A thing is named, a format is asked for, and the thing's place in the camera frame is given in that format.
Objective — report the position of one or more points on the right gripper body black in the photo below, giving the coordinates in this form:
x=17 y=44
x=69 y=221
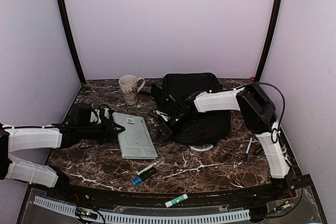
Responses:
x=164 y=124

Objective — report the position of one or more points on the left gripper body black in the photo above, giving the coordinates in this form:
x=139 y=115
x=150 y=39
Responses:
x=102 y=134

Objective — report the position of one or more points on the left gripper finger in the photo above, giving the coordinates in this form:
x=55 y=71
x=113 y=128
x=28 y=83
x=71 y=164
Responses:
x=116 y=131
x=116 y=125

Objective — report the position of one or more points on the grey notebook with barcode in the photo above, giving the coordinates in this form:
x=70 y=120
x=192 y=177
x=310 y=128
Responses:
x=135 y=141

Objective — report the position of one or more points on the black student bag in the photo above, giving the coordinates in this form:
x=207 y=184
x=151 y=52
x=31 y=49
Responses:
x=191 y=121

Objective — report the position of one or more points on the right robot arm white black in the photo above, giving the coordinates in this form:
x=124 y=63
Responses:
x=259 y=115

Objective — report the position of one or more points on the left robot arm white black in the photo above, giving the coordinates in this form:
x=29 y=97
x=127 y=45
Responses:
x=83 y=123

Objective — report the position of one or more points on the clear white pen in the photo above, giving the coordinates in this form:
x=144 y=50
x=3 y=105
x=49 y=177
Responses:
x=156 y=163

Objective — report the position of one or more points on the cream printed mug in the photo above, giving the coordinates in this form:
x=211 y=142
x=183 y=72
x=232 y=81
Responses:
x=130 y=86

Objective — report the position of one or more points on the black marker blue cap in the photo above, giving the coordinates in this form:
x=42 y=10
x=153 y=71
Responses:
x=143 y=176

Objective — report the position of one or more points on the green white glue stick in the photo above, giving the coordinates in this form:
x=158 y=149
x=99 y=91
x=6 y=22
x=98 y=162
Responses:
x=176 y=200

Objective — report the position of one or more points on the small circuit board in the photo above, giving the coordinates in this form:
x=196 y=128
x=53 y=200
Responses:
x=86 y=213

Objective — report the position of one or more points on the blue capped white pen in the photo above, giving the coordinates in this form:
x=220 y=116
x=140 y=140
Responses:
x=247 y=150

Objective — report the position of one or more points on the grey slotted cable duct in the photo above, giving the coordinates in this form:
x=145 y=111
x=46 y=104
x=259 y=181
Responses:
x=111 y=217

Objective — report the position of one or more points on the left black frame post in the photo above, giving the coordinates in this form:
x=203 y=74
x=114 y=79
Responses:
x=70 y=40

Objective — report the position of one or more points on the black frame post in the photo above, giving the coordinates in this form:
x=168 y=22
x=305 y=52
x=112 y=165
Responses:
x=70 y=40
x=268 y=40

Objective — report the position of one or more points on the right black frame post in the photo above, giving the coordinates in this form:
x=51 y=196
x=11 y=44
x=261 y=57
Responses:
x=268 y=40

